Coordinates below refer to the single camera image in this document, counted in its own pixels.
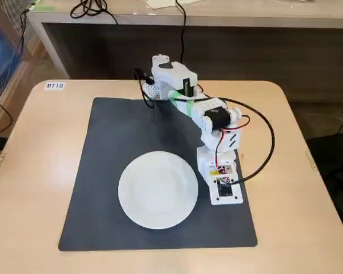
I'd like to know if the black camera cable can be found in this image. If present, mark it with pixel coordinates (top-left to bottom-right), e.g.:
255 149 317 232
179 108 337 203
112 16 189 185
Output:
221 97 276 184

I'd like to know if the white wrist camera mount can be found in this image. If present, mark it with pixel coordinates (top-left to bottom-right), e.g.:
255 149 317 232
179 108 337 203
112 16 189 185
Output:
208 174 244 206

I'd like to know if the looped black cable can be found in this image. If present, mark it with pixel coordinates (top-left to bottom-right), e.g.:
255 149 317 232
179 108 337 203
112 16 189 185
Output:
70 0 124 27

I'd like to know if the white paper sheet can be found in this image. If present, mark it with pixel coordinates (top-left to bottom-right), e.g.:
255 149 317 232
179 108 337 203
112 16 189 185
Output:
145 0 200 9

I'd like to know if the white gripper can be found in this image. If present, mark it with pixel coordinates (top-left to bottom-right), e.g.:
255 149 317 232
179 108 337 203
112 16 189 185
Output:
196 146 238 185

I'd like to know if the hanging black cable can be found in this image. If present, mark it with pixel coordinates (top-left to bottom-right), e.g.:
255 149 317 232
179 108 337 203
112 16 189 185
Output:
175 0 188 62

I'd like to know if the thin black side cable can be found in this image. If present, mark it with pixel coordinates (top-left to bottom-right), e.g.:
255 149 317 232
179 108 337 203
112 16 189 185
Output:
16 7 29 59

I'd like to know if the green tape strip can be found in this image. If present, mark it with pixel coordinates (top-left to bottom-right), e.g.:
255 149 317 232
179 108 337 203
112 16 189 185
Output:
27 0 57 13

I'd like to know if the dark grey mat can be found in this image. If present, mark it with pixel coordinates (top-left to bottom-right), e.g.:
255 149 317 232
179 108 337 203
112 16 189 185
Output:
58 96 258 252

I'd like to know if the beige background bench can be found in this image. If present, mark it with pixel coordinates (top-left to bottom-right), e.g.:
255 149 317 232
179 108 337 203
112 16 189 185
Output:
27 0 343 79

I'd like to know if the white round plate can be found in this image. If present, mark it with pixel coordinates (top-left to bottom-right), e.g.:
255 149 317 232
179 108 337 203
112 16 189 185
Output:
118 150 200 230

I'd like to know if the blue plastic container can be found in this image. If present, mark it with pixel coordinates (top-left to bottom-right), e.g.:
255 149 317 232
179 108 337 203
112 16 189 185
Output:
0 15 21 86

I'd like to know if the black floor cable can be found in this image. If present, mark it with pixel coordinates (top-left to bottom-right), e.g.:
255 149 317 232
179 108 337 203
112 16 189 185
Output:
0 96 13 135

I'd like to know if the black office chair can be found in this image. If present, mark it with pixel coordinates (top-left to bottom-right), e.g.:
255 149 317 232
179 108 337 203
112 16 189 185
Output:
305 131 343 229

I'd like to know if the white MT18 table label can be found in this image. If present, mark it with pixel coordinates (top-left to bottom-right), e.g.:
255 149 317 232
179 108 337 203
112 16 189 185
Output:
44 82 65 92

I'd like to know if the thin pale floor cable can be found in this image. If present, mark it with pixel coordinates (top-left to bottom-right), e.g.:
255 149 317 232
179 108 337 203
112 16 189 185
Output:
305 111 343 135

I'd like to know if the black table clamp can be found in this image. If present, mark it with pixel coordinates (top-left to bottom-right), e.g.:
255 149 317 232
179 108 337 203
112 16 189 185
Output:
133 67 155 85

